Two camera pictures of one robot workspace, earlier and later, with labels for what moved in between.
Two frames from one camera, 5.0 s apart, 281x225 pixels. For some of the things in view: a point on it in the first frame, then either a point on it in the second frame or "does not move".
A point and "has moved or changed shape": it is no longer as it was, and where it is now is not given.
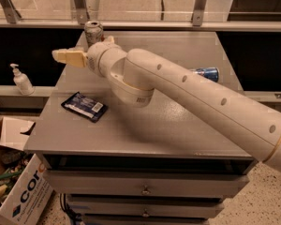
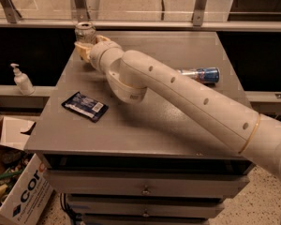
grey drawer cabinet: x=117 y=162 does not move
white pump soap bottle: x=22 y=82 does not move
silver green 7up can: x=94 y=32 has moved or changed shape
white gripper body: x=93 y=57 does not move
